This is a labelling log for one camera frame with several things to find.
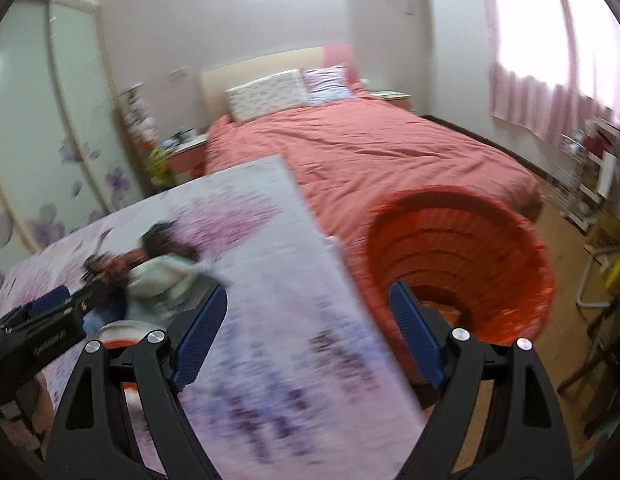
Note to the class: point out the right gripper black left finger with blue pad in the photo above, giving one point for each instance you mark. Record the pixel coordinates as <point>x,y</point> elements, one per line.
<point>93,436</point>

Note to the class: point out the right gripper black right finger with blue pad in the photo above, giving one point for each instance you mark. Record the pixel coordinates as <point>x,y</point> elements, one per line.
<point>496,415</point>

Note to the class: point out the blue tissue packet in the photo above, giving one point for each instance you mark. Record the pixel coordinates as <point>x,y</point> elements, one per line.
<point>101,316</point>

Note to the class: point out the red white paper cup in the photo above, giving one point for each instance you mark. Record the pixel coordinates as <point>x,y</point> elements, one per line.
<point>119,335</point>

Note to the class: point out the red plaid scrunchie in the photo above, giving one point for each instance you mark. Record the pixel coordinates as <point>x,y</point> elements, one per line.
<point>117,268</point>

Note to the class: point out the grey green sock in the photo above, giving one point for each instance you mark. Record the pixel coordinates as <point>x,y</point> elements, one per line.
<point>161,288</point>

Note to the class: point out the red plastic laundry basket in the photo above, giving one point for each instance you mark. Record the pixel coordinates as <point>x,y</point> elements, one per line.
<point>476,261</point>

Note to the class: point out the sliding floral wardrobe door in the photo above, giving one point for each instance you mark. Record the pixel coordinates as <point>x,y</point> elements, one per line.
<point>63,161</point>

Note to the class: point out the floral pink purple tablecloth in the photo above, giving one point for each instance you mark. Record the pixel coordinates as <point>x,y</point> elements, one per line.
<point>298,383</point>

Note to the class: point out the hanging plush toys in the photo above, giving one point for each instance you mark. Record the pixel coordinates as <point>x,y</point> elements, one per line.
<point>142,129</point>

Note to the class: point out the left pink nightstand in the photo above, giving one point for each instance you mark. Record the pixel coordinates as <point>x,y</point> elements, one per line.
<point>189,160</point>

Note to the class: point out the cream pink headboard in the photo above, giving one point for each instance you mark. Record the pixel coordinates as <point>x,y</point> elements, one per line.
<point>215,82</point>

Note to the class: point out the pink window curtain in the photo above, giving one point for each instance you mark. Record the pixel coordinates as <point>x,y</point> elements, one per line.
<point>555,64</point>

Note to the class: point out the bed with salmon duvet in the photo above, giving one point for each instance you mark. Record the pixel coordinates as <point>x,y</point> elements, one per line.
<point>347,154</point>

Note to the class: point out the right nightstand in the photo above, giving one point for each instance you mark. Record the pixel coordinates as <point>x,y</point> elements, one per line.
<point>394,98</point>

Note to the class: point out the floral white pillow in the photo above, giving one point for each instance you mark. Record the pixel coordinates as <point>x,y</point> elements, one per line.
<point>266,96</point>

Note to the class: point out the pink striped pillow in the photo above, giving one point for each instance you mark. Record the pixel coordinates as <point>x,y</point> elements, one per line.
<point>327,84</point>

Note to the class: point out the white wire trolley rack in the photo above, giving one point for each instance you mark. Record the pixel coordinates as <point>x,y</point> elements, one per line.
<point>586,171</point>

